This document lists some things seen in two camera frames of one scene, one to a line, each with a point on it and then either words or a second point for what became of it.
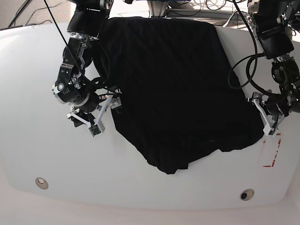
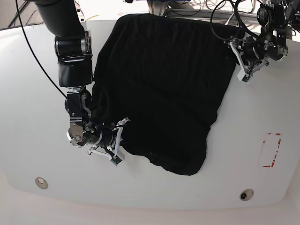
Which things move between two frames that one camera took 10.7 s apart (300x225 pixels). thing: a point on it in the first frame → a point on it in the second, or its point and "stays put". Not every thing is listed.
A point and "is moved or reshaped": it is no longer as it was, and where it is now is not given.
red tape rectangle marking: x=272 y=164 stays put
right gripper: x=272 y=108 → x=250 y=54
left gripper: x=94 y=110 → x=110 y=141
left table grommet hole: x=41 y=183 stays put
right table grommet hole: x=247 y=194 stays put
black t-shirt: x=179 y=96 is moved or reshaped
